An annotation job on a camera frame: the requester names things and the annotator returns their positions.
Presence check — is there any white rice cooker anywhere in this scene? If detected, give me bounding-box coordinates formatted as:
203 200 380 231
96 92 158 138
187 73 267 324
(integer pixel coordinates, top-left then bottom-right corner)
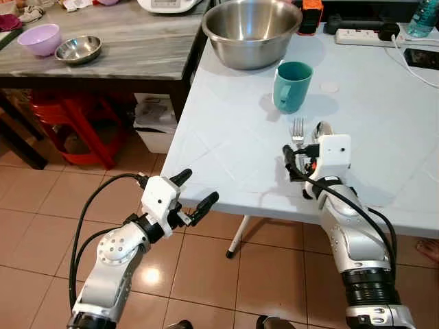
137 0 214 15

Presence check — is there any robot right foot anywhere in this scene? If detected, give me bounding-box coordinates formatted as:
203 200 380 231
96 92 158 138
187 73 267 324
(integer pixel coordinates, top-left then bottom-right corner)
257 315 296 329

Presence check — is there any white folding table leg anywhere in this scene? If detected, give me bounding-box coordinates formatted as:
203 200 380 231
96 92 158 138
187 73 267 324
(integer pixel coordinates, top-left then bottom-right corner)
226 215 252 260

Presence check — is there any purple plastic bowl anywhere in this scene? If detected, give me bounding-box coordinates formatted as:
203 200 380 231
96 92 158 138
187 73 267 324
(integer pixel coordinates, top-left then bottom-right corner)
17 24 62 58

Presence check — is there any teal water bottle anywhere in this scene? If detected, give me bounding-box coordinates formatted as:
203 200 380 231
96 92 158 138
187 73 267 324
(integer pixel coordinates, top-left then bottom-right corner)
406 0 439 38

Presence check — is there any orange and black device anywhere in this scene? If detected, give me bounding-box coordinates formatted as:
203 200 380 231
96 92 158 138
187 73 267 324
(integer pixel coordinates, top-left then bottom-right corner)
297 0 324 36

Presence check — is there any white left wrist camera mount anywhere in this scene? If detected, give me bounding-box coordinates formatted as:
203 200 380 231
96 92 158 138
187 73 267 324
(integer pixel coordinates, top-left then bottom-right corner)
141 176 183 231

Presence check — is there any small steel bowl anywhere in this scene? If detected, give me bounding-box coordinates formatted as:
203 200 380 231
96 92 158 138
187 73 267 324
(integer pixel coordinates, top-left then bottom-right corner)
55 36 103 66

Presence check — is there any small white toy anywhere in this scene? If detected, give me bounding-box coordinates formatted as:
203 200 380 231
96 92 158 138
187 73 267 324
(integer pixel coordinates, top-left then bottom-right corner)
17 5 46 25

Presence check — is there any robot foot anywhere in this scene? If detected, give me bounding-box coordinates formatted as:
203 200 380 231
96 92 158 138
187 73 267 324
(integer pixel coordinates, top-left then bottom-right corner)
165 319 194 329
257 315 296 329

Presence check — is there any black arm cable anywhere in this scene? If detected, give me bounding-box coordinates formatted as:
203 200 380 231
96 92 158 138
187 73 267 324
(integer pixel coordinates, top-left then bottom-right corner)
69 173 149 309
283 145 399 283

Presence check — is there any dark wooden table frame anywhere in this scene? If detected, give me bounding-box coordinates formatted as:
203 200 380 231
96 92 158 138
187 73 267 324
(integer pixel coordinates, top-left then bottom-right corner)
0 26 209 171

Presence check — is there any black power adapter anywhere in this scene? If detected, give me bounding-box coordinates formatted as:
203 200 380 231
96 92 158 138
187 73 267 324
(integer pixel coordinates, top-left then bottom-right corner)
324 14 401 42

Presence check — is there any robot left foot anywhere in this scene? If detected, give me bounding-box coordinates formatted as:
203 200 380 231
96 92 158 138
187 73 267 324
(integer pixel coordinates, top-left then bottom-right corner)
165 319 194 329

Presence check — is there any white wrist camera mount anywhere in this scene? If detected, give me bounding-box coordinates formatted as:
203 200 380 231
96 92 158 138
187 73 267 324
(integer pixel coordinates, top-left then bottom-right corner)
310 134 353 182
141 176 183 231

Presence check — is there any white power cable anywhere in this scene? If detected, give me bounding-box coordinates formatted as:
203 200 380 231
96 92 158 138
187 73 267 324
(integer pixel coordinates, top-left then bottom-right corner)
384 36 439 88

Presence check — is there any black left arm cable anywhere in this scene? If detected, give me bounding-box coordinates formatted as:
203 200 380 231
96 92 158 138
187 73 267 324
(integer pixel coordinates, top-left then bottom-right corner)
69 173 149 309

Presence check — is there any white box under table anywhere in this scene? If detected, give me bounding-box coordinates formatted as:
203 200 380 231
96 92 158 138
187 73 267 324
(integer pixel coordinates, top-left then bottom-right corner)
133 93 178 154

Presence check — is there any white power strip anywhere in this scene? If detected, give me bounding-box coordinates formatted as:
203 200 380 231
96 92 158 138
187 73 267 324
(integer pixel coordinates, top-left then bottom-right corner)
335 27 402 47

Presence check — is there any large steel mixing bowl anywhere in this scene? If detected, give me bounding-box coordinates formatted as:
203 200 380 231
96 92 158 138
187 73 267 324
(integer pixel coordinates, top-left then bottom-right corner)
202 0 303 71

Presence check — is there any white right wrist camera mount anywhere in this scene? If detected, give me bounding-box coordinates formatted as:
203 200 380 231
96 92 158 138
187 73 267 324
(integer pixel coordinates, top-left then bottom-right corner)
310 134 353 182

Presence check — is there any teal plastic mug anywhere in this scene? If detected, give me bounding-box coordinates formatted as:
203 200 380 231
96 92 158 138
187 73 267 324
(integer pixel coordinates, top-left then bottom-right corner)
273 61 314 114

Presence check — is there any person's bare foot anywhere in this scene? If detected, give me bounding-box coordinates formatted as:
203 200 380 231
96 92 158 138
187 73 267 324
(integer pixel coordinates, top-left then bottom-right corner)
415 239 439 265

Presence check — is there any red plastic stool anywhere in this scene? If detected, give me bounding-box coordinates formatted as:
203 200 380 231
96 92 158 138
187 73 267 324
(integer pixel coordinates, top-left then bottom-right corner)
27 91 126 170

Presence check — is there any steel fork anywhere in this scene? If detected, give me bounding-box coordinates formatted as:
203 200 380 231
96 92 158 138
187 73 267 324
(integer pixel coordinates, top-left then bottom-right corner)
291 118 305 147

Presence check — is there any black smartphone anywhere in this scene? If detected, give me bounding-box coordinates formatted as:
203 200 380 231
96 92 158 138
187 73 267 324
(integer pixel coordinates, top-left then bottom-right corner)
403 47 439 70

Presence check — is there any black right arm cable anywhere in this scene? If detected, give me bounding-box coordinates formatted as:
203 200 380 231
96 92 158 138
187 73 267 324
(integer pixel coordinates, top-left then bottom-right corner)
283 145 399 283

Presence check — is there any steel spoon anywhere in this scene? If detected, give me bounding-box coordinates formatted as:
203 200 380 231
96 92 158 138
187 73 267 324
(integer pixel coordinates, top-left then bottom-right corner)
313 121 335 140

